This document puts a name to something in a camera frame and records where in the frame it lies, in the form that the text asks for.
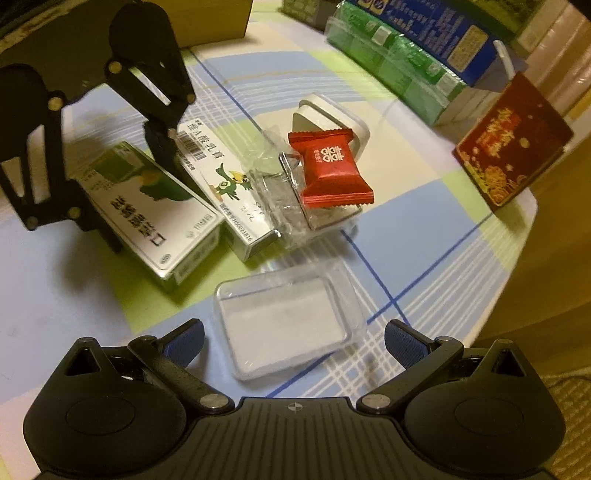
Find white medicine box bird print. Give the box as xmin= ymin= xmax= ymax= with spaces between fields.
xmin=173 ymin=117 xmax=282 ymax=264

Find green and white medicine box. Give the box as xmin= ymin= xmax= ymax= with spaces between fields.
xmin=78 ymin=142 xmax=222 ymax=294

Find red gift box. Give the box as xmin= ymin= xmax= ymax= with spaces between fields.
xmin=453 ymin=41 xmax=575 ymax=213

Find clear plastic tray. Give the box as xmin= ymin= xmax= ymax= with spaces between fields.
xmin=213 ymin=261 xmax=369 ymax=382

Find white power adapter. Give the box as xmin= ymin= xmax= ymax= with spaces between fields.
xmin=292 ymin=95 xmax=372 ymax=155

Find chair with quilted cover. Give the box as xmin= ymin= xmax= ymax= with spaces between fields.
xmin=538 ymin=367 xmax=591 ymax=480

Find large cardboard box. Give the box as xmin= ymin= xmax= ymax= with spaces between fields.
xmin=0 ymin=0 xmax=254 ymax=52

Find golden yellow curtain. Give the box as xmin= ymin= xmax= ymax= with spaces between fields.
xmin=510 ymin=0 xmax=591 ymax=139

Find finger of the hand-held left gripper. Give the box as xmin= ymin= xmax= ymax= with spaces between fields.
xmin=105 ymin=2 xmax=195 ymax=169
xmin=0 ymin=65 xmax=123 ymax=254

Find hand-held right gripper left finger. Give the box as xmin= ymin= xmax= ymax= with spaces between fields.
xmin=59 ymin=318 xmax=237 ymax=415

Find plaid tablecloth desktop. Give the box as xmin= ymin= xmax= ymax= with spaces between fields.
xmin=0 ymin=44 xmax=541 ymax=400

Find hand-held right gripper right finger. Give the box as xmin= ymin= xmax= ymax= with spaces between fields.
xmin=357 ymin=319 xmax=533 ymax=415

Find blue milk carton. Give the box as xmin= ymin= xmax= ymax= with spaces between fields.
xmin=344 ymin=0 xmax=509 ymax=88

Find clear plastic wrap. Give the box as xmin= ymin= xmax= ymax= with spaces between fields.
xmin=247 ymin=124 xmax=319 ymax=251

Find small clear plastic box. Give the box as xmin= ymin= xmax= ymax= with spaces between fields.
xmin=279 ymin=152 xmax=364 ymax=232

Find green shrink-wrapped drink packs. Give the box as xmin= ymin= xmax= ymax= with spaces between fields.
xmin=325 ymin=0 xmax=468 ymax=127

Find red candy packet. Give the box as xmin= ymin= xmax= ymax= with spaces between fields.
xmin=287 ymin=129 xmax=375 ymax=208

